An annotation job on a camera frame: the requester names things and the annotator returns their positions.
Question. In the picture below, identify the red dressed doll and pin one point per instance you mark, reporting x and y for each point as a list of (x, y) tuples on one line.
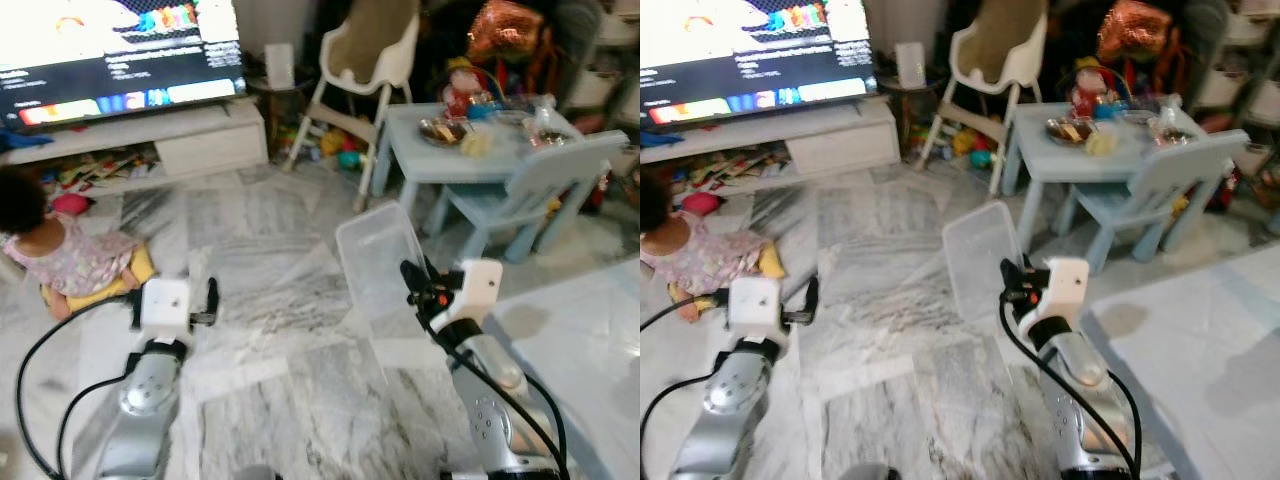
[(1090, 95), (462, 95)]

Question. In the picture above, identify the white television cabinet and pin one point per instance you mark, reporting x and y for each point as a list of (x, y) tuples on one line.
[(200, 150), (840, 145)]

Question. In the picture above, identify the blue cloth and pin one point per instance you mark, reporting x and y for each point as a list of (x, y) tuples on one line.
[(660, 143), (25, 140)]

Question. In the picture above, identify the colourful books clutter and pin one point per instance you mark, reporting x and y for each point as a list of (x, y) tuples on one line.
[(95, 172), (725, 168)]

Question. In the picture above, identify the pale blue floor mat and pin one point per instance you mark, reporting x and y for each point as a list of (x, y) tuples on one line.
[(1200, 380), (600, 400)]

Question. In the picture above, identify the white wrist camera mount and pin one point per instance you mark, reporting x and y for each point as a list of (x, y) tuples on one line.
[(165, 308), (1068, 285), (482, 285), (755, 310)]

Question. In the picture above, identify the clear glass jar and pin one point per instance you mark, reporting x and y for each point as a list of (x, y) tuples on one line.
[(548, 125), (1172, 125)]

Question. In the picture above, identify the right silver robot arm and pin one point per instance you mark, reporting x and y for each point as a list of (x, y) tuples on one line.
[(490, 370), (1075, 370)]

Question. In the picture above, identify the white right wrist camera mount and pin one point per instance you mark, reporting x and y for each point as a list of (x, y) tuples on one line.
[(1068, 285), (482, 285)]

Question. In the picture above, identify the flat screen television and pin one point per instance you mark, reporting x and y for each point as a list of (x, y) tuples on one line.
[(740, 60), (100, 60)]

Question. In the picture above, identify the light blue kids table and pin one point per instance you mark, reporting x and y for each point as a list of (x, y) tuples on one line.
[(1070, 165), (440, 165)]

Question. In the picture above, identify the light blue kids chair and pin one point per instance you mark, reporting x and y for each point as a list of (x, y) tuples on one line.
[(1180, 170), (560, 170)]

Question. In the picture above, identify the copper foil balloon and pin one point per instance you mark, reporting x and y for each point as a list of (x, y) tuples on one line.
[(1135, 30), (505, 30)]

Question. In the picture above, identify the clear plastic container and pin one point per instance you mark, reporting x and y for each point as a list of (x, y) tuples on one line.
[(985, 250), (375, 250)]

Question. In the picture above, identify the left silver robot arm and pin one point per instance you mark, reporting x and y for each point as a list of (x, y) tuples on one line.
[(145, 400), (730, 400)]

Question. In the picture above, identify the white storage rack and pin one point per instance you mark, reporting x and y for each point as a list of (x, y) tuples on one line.
[(1232, 88), (615, 75)]

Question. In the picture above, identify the white box speaker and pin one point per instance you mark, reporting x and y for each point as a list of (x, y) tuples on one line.
[(279, 65), (910, 65)]

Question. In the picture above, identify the white baby high chair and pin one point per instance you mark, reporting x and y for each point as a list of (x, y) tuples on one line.
[(1010, 60), (380, 60)]

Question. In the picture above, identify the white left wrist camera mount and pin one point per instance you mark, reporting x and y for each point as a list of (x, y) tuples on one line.
[(165, 308), (755, 310)]

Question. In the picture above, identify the dark round side table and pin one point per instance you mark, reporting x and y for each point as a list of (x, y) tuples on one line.
[(910, 100), (280, 100)]

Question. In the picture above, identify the red round toy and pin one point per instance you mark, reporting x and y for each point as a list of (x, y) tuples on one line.
[(700, 204), (70, 204)]

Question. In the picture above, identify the bowl with brown food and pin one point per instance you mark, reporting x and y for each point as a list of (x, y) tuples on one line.
[(1070, 130), (445, 130)]

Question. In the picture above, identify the child in pink dress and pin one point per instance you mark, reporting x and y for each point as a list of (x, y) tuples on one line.
[(70, 260), (690, 265)]

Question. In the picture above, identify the colourful toy pile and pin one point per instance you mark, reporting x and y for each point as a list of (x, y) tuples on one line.
[(975, 150), (342, 150)]

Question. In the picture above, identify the yellow floor cushion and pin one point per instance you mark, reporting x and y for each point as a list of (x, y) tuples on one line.
[(770, 262), (142, 265)]

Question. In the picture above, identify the yellow food piece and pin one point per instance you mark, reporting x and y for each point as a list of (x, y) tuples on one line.
[(1103, 144), (478, 144)]

